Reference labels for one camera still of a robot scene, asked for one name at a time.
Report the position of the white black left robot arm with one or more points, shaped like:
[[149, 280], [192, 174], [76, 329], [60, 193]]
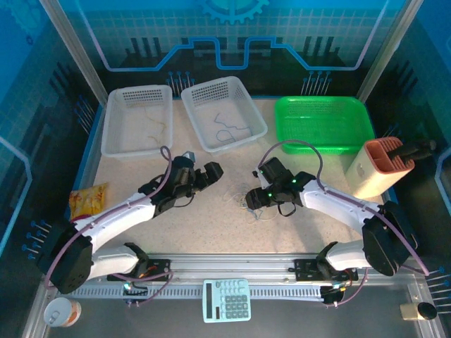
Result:
[[116, 214]]

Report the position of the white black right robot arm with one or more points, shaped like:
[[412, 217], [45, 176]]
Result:
[[334, 204]]

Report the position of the white perforated plastic basket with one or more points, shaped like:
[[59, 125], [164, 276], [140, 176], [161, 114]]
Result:
[[130, 123], [225, 105]]

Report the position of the green perforated plastic basket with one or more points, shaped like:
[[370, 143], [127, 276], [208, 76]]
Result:
[[324, 119]]

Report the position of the yellow snack bag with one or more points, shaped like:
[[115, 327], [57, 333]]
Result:
[[88, 197]]

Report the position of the white holder with orange rim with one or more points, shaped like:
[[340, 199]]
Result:
[[373, 176]]

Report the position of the light blue calculator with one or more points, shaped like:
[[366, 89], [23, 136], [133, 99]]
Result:
[[227, 301]]

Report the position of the beige black cylindrical object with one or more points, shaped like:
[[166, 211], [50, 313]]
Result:
[[408, 311]]

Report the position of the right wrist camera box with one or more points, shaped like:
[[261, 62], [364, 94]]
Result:
[[255, 173]]

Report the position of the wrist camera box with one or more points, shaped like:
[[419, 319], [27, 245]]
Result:
[[190, 156], [255, 173]]

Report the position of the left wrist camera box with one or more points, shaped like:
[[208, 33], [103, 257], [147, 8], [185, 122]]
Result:
[[190, 156]]

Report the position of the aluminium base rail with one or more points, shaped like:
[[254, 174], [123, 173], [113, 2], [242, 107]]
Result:
[[229, 264]]

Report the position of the aluminium frame post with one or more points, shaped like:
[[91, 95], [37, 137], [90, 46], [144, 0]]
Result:
[[389, 45], [72, 45]]

